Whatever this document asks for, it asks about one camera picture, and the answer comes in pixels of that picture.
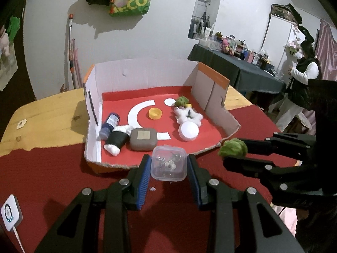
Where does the thin brown stick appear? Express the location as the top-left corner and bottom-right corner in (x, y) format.
(72, 39), (83, 89)

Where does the pole with red tip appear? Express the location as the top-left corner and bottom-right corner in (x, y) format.
(68, 14), (79, 89)

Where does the wall mirror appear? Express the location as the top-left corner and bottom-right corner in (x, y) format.
(187, 0), (225, 40)

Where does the white square device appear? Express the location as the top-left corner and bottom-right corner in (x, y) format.
(1, 194), (23, 232)

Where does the red knitted mat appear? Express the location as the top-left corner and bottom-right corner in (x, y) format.
(0, 103), (301, 253)

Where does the orange cardboard box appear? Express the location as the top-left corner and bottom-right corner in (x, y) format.
(83, 60), (241, 175)

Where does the white cable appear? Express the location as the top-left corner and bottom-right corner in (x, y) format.
(12, 227), (25, 253)

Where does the pink plush toy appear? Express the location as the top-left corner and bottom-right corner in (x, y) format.
(0, 26), (11, 57)

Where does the row of bottles and boxes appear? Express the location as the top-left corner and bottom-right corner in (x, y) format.
(195, 28), (283, 77)

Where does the clear plastic box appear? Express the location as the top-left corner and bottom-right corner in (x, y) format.
(151, 145), (188, 182)

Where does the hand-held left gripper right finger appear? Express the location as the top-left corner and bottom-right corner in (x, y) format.
(186, 153), (306, 253)

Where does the pink doll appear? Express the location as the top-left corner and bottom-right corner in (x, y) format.
(221, 38), (235, 56)

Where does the black white roll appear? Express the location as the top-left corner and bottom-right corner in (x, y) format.
(103, 125), (135, 156)

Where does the dark brown door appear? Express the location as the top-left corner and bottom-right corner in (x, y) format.
(0, 3), (37, 143)

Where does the green plush toy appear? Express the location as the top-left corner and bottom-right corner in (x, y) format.
(6, 16), (21, 41)

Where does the pink curtain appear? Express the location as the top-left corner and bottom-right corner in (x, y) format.
(314, 20), (337, 82)

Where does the cluttered dark side table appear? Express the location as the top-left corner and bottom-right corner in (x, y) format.
(187, 43), (287, 103)

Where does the brown rounded case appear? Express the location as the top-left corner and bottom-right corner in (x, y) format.
(129, 128), (158, 152)

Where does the dark patterned box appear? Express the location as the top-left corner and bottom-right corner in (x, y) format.
(271, 3), (303, 23)

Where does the white fluffy star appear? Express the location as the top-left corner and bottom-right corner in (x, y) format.
(174, 107), (204, 125)

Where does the round tin white lid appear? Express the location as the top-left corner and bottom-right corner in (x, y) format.
(178, 122), (199, 141)

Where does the pink cloth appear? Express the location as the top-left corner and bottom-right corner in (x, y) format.
(279, 208), (298, 232)

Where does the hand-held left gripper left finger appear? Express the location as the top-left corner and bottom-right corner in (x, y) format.
(34, 154), (153, 253)

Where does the red paper liner sheet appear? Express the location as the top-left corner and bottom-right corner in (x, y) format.
(99, 86), (229, 167)

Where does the beige printed pouch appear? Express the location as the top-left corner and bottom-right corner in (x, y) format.
(0, 55), (18, 91)

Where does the green fuzzy plush ball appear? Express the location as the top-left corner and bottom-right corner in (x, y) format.
(218, 138), (248, 160)
(174, 97), (190, 108)

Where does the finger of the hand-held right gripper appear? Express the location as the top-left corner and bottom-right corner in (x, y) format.
(238, 133), (316, 161)
(223, 157), (320, 203)

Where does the dark blue ink bottle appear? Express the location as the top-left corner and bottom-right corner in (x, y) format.
(99, 112), (121, 140)

